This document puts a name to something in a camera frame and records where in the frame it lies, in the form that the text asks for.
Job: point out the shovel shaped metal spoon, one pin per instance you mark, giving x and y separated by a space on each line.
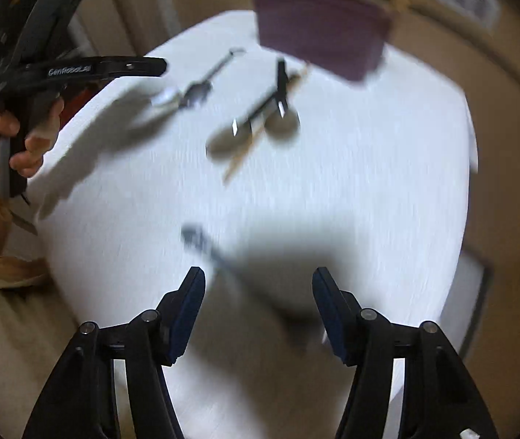
197 92

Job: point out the black handled steel spoon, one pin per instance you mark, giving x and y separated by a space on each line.
282 123
235 135

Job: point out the wooden spoon in caddy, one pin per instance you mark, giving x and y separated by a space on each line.
398 6

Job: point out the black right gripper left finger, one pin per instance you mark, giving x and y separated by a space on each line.
78 399

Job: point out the white textured table mat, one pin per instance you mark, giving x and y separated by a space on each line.
374 187

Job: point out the purple plastic utensil caddy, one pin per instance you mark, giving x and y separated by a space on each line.
344 37

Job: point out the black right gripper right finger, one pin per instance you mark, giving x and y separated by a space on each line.
440 398

